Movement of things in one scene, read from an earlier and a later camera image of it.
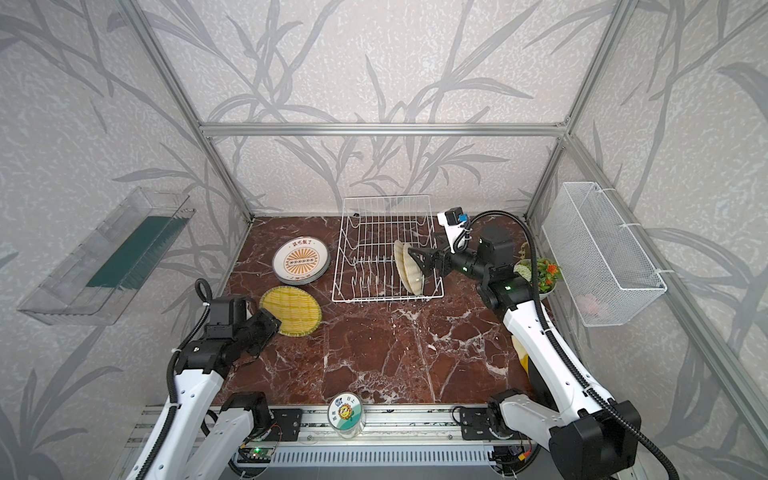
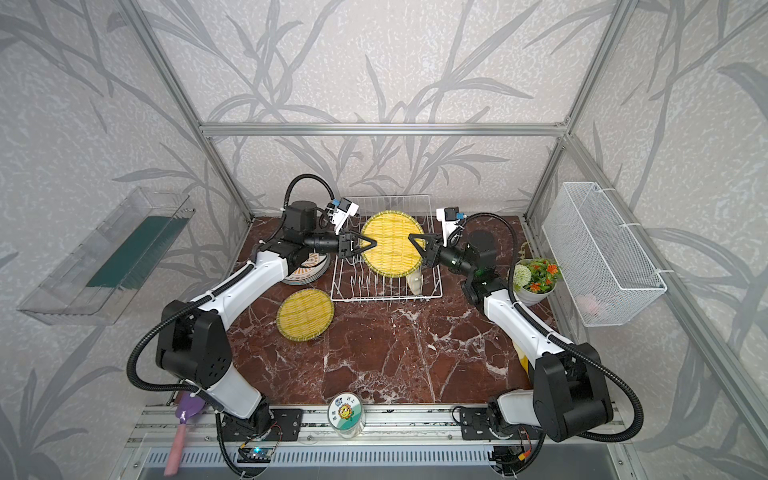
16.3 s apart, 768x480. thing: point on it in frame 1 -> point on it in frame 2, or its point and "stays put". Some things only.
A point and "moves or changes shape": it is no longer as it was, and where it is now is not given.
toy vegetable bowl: (549, 274) stays put
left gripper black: (271, 324) -> (344, 244)
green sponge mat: (132, 264) stays put
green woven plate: (297, 310) moves or changes shape
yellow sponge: (523, 355) stays put
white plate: (301, 260) stays put
